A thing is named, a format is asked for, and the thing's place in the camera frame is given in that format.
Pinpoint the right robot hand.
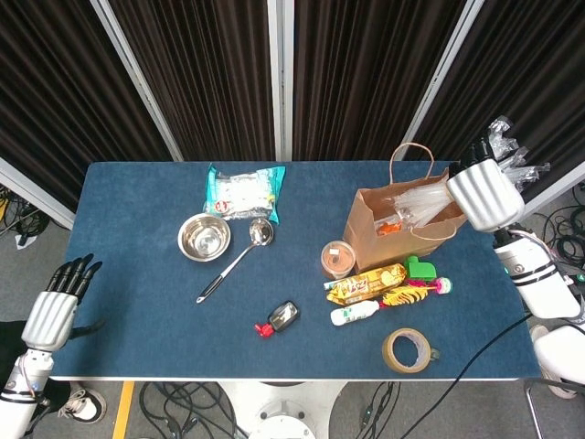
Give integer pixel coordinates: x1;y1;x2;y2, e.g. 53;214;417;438
445;136;526;233

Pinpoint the small white bottle green print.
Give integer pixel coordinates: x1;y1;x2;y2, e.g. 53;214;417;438
329;299;381;327

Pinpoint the stainless steel bowl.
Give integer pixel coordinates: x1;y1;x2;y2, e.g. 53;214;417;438
177;212;232;262

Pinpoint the black trouser leg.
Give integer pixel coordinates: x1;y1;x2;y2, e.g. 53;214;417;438
34;379;72;411

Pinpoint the black floor cable bundle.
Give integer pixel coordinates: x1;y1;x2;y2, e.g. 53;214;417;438
138;381;250;439
0;185;51;248
538;182;585;275

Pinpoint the gold biscuit packet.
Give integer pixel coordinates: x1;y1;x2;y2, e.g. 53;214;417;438
325;263;408;305

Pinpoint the teal plastic food packet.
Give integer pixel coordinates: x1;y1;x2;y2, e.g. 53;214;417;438
202;163;287;225

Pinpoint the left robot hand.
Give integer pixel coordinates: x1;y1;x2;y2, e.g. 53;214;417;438
20;253;106;352

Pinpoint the white black sneaker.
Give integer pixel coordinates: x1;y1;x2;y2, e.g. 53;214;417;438
58;388;107;424

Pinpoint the green plastic block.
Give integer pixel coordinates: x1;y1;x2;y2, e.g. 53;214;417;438
404;255;436;281

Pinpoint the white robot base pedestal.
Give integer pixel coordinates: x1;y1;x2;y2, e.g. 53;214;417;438
217;380;344;439

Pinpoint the steel ladle black handle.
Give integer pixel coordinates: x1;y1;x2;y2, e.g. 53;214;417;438
196;217;275;304

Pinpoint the clear jar of rubber bands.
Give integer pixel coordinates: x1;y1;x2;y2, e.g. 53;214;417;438
321;240;357;280

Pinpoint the white partition frame post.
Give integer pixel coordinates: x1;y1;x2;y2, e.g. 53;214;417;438
267;0;295;162
523;162;585;216
90;0;185;162
395;0;485;161
0;157;77;230

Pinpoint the black red car key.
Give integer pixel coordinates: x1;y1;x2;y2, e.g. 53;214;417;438
254;299;301;338

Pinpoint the dark pleated curtain panel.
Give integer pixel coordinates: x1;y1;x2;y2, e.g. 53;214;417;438
406;0;585;216
292;0;467;161
0;0;173;211
109;0;275;162

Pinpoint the brown tape roll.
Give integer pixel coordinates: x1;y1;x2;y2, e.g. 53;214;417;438
381;327;432;374

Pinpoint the orange snack packet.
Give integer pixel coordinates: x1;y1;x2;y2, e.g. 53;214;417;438
377;219;406;237

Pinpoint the yellow pink feather shuttlecock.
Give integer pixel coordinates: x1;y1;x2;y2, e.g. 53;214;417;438
381;276;454;308

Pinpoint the brown paper bag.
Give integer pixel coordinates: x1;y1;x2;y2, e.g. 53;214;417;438
342;142;467;274

